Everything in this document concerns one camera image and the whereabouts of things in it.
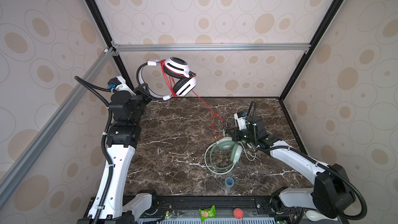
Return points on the blue tape roll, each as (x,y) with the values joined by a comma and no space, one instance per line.
(229,182)

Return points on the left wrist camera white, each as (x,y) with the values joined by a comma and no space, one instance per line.
(119,84)

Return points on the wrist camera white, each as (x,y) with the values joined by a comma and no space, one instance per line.
(119,84)
(241,120)

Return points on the green snack packet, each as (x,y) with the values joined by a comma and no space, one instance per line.
(207,213)

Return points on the white ceramic spoon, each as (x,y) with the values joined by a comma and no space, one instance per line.
(315,216)

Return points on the red ball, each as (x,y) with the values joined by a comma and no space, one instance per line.
(238,213)

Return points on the black white headphones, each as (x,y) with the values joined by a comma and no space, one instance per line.
(177,75)

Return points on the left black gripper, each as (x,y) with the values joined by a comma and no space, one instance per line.
(139,89)

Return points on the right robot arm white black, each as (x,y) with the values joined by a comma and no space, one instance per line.
(332,194)

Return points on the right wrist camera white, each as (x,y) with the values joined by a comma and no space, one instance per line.
(241,120)

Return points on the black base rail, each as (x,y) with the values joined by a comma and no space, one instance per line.
(217,203)

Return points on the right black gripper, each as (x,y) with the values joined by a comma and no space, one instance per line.
(235,135)

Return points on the horizontal aluminium frame bar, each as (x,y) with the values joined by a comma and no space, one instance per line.
(210,47)

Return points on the mint green headphones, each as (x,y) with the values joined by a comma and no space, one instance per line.
(221,157)

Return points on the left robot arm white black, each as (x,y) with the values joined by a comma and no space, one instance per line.
(118,145)

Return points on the diagonal aluminium frame bar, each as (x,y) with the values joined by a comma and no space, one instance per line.
(30,116)

